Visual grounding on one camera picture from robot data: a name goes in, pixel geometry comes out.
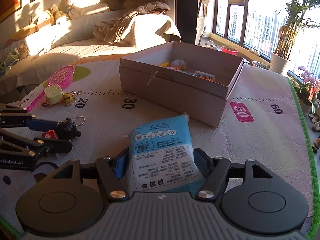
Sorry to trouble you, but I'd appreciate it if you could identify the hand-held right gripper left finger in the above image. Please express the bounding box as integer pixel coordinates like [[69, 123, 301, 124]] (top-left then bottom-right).
[[51, 147, 130, 202]]

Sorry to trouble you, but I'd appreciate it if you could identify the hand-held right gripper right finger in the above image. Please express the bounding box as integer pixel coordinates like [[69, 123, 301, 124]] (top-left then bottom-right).
[[194, 147, 274, 200]]

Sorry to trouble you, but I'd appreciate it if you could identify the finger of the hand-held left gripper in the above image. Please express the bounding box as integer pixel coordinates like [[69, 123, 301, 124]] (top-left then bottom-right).
[[0, 106, 60, 132], [0, 128, 73, 160]]

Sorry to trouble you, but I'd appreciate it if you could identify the black doll keychain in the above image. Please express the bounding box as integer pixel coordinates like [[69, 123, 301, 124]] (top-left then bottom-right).
[[55, 116, 85, 141]]

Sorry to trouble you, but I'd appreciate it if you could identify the blue tissue packet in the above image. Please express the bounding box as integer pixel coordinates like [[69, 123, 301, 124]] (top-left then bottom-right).
[[129, 112, 207, 193]]

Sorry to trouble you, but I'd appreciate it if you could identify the beige cardboard box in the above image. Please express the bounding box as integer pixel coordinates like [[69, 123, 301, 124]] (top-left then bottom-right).
[[119, 41, 244, 128]]

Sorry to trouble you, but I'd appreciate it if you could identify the small red block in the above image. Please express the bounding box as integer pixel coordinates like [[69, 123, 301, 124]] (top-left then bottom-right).
[[41, 129, 58, 140]]

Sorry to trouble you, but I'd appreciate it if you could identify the pale green power cube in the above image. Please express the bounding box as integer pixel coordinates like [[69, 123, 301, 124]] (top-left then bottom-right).
[[44, 84, 66, 105]]

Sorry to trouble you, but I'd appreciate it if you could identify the pink toy net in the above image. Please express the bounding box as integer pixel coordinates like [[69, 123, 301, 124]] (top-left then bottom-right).
[[26, 65, 75, 112]]

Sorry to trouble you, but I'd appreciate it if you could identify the green plush toy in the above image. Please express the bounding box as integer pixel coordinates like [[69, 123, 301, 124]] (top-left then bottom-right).
[[0, 52, 20, 69]]

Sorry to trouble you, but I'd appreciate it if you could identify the brown plush toy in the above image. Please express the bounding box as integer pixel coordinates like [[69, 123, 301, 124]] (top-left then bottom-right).
[[14, 44, 30, 59]]

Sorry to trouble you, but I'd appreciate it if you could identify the pale yellow plush toy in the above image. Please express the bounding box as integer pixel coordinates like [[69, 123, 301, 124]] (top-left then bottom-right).
[[32, 15, 52, 29]]

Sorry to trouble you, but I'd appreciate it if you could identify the dark plant basin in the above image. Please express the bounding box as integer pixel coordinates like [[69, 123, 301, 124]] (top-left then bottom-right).
[[251, 60, 270, 70]]

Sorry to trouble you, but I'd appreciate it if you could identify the red plastic basin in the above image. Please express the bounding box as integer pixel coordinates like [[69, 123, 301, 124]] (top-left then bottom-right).
[[221, 46, 239, 55]]

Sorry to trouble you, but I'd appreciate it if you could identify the cream plush toy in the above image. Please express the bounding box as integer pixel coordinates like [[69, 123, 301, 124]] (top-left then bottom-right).
[[46, 4, 63, 22]]

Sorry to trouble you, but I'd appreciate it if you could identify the tan plush with teal bow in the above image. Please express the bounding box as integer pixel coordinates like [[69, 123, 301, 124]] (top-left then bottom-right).
[[59, 0, 75, 18]]

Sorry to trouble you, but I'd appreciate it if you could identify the white plant pot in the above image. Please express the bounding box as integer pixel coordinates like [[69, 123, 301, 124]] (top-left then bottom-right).
[[270, 52, 293, 75]]

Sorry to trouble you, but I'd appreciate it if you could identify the crumpled beige blanket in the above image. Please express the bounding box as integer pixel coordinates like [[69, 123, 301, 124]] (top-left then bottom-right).
[[94, 1, 182, 49]]

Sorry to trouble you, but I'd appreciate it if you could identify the purple flowering plant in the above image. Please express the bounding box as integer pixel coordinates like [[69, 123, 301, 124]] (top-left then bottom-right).
[[287, 66, 320, 117]]

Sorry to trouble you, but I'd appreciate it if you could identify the tall bamboo plant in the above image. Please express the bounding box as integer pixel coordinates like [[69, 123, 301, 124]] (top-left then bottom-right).
[[275, 0, 320, 60]]

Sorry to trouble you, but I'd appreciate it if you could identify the gold bell keychain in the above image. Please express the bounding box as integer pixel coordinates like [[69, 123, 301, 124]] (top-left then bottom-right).
[[61, 91, 82, 107]]

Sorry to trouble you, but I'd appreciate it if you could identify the black window frame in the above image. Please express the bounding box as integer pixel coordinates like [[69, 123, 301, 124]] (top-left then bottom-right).
[[175, 0, 320, 80]]

